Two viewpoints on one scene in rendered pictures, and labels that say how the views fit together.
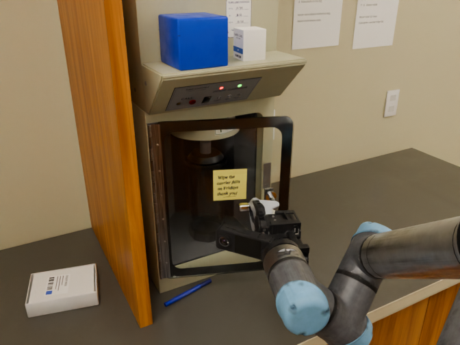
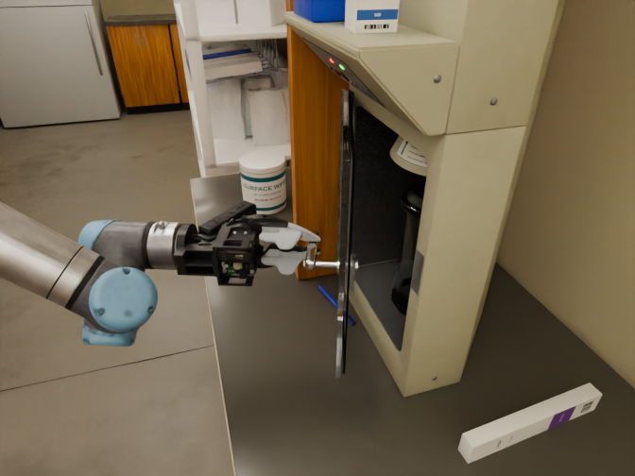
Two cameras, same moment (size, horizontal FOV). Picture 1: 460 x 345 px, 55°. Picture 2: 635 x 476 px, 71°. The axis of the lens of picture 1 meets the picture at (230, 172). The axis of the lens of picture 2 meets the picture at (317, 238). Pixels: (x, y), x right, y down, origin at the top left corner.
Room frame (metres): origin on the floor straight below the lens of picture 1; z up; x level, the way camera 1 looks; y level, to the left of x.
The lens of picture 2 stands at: (0.98, -0.62, 1.59)
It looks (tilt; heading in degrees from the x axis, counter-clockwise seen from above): 33 degrees down; 101
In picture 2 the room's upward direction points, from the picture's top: straight up
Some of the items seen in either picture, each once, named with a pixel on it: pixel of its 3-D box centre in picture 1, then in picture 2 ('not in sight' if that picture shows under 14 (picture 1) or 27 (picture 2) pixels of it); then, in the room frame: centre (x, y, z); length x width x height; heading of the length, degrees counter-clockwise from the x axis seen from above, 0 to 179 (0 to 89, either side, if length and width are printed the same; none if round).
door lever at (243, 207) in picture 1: (258, 202); (322, 250); (0.88, -0.06, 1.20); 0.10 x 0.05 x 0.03; 98
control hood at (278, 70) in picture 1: (226, 85); (351, 64); (0.90, 0.01, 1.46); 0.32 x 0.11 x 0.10; 118
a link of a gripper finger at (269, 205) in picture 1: (265, 205); (288, 239); (0.83, -0.08, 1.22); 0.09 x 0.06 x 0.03; 8
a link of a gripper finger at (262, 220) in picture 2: (260, 215); (261, 229); (0.78, -0.06, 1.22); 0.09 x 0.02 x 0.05; 8
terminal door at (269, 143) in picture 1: (224, 202); (342, 231); (0.90, 0.01, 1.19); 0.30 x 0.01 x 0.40; 98
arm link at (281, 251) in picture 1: (285, 264); (171, 244); (0.64, -0.10, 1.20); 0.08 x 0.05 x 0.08; 98
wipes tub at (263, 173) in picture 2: not in sight; (264, 182); (0.59, 0.51, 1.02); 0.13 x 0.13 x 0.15
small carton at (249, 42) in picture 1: (249, 43); (371, 1); (0.93, -0.04, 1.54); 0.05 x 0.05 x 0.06; 22
